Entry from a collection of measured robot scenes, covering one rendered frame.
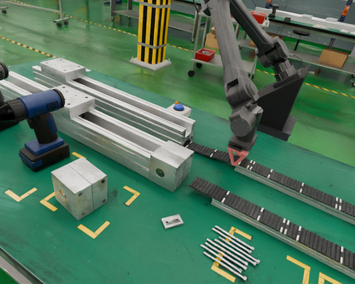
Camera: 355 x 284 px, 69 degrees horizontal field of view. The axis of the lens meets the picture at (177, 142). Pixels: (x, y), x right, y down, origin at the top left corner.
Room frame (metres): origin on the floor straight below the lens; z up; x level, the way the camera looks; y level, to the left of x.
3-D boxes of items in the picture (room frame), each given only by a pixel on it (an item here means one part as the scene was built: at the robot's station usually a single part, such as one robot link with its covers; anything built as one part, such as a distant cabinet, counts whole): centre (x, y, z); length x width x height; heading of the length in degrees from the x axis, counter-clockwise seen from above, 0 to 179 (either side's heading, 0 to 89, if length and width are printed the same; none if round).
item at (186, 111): (0.96, 0.02, 0.81); 0.10 x 0.08 x 0.06; 154
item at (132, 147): (0.81, 0.41, 0.82); 0.80 x 0.10 x 0.09; 64
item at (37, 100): (0.58, 0.41, 0.89); 0.20 x 0.08 x 0.22; 148
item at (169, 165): (0.62, 0.00, 0.83); 0.12 x 0.09 x 0.10; 154
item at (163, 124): (0.98, 0.32, 0.82); 0.80 x 0.10 x 0.09; 64
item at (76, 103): (0.81, 0.41, 0.87); 0.16 x 0.11 x 0.07; 64
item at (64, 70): (1.09, 0.55, 0.87); 0.16 x 0.11 x 0.07; 64
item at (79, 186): (0.48, 0.22, 0.83); 0.11 x 0.10 x 0.10; 146
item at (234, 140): (0.72, -0.21, 0.92); 0.10 x 0.07 x 0.07; 154
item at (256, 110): (0.71, -0.21, 0.98); 0.07 x 0.06 x 0.07; 152
